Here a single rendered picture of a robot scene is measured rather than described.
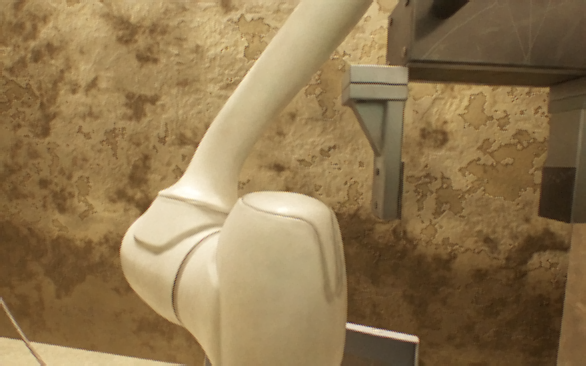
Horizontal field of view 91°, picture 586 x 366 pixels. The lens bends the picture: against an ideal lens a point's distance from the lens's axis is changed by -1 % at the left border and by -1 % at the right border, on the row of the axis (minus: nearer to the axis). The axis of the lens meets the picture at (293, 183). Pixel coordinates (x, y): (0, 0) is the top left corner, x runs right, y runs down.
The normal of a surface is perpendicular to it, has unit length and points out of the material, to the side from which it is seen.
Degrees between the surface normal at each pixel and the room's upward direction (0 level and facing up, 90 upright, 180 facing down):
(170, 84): 90
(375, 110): 90
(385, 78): 90
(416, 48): 90
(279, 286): 81
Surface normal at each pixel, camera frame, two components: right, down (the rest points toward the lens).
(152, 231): -0.52, -0.42
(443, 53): 0.02, 0.08
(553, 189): -1.00, -0.03
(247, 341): -0.39, 0.08
